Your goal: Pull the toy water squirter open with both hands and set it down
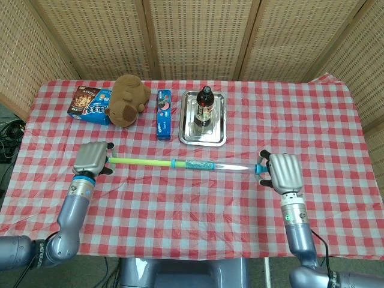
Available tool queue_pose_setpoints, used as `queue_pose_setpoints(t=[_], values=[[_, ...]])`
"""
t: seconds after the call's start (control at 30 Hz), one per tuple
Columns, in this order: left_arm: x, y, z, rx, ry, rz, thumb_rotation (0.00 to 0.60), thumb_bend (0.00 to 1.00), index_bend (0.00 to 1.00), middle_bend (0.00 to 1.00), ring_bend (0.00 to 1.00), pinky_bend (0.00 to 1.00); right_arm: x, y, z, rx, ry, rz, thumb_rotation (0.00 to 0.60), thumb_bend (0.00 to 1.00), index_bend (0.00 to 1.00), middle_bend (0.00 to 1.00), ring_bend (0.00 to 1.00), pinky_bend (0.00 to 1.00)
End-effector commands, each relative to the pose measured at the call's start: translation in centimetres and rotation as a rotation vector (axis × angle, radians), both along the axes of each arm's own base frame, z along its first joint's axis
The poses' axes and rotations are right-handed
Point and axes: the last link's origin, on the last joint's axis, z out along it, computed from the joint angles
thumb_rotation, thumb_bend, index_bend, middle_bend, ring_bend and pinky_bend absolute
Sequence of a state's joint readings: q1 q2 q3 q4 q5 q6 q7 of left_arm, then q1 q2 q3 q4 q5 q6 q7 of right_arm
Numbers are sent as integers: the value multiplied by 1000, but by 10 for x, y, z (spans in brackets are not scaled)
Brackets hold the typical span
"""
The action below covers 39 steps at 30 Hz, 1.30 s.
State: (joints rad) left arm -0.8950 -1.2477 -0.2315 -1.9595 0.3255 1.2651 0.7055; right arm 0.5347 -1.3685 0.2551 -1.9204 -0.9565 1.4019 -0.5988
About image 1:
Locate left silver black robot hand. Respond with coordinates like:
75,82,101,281
73,141,116,178

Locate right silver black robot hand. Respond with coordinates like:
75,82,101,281
256,149,303,196

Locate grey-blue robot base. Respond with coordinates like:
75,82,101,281
118,257,250,288

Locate wide blue chocolate cookie box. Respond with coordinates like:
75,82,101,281
66,85,112,126

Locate brown plush capybara toy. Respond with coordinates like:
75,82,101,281
104,74,151,129

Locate stainless steel tray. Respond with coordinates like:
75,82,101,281
178,90,228,147

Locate slim blue Oreo box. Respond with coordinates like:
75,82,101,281
155,89,173,142

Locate white table leg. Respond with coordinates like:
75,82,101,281
263,257,271,288

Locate red white checkered tablecloth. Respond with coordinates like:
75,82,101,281
0,73,384,261

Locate dark drink bottle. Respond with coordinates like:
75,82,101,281
193,85,215,128

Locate woven bamboo screen panel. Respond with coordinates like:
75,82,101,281
236,0,370,82
0,0,80,121
29,0,158,81
305,0,384,181
143,0,261,81

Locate black cable bundle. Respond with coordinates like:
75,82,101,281
0,116,26,164

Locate dark floor cables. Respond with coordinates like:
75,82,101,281
97,257,119,288

